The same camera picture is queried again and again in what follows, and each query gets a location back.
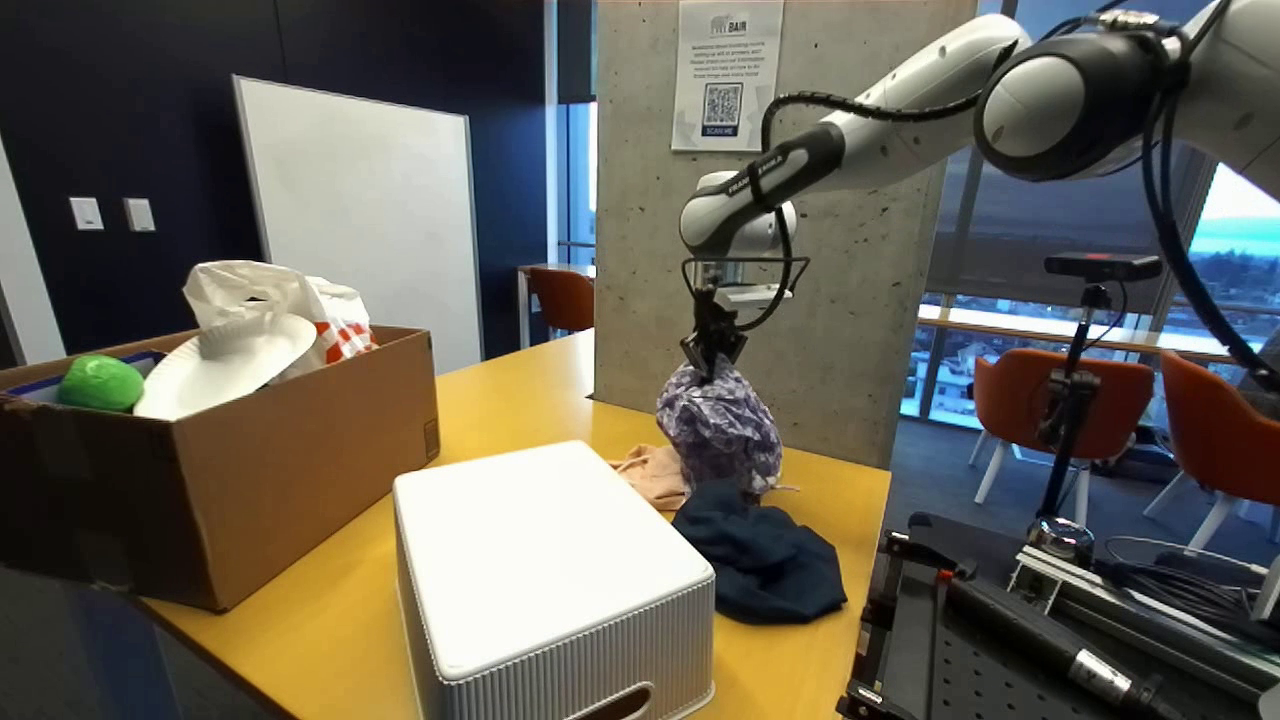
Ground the dark blue shirt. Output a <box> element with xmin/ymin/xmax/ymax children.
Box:
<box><xmin>671</xmin><ymin>478</ymin><xmax>852</xmax><ymax>627</ymax></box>

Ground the purple white checkered shirt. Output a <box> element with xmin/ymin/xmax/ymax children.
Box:
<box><xmin>653</xmin><ymin>357</ymin><xmax>789</xmax><ymax>505</ymax></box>

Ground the white QR code poster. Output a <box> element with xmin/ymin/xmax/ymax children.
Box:
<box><xmin>669</xmin><ymin>0</ymin><xmax>789</xmax><ymax>157</ymax></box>

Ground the black tripod equipment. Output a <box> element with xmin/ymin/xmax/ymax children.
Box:
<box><xmin>835</xmin><ymin>511</ymin><xmax>1280</xmax><ymax>720</ymax></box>

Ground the black camera on stand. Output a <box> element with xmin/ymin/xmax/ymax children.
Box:
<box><xmin>1029</xmin><ymin>250</ymin><xmax>1170</xmax><ymax>535</ymax></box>

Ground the white plastic bag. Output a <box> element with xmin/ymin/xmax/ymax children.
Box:
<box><xmin>178</xmin><ymin>257</ymin><xmax>381</xmax><ymax>379</ymax></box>

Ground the green ball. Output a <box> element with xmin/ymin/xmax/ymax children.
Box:
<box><xmin>51</xmin><ymin>354</ymin><xmax>147</xmax><ymax>417</ymax></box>

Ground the orange chair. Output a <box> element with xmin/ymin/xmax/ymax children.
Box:
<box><xmin>1156</xmin><ymin>348</ymin><xmax>1280</xmax><ymax>562</ymax></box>
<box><xmin>970</xmin><ymin>348</ymin><xmax>1162</xmax><ymax>511</ymax></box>
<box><xmin>516</xmin><ymin>262</ymin><xmax>600</xmax><ymax>346</ymax></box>

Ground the grey concrete pillar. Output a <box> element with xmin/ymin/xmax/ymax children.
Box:
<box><xmin>592</xmin><ymin>0</ymin><xmax>985</xmax><ymax>473</ymax></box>

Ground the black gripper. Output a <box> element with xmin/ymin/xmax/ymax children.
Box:
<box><xmin>681</xmin><ymin>285</ymin><xmax>747</xmax><ymax>385</ymax></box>

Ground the brown cardboard box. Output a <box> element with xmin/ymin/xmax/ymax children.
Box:
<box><xmin>0</xmin><ymin>321</ymin><xmax>445</xmax><ymax>617</ymax></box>

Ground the white bowl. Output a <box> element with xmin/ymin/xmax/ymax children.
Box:
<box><xmin>133</xmin><ymin>311</ymin><xmax>325</xmax><ymax>425</ymax></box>

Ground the white whiteboard panel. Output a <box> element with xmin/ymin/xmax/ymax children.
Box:
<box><xmin>229</xmin><ymin>72</ymin><xmax>484</xmax><ymax>379</ymax></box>

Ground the white plastic storage box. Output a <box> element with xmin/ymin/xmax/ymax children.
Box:
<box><xmin>387</xmin><ymin>435</ymin><xmax>720</xmax><ymax>720</ymax></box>

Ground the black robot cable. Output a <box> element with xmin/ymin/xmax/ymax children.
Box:
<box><xmin>676</xmin><ymin>0</ymin><xmax>1280</xmax><ymax>393</ymax></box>

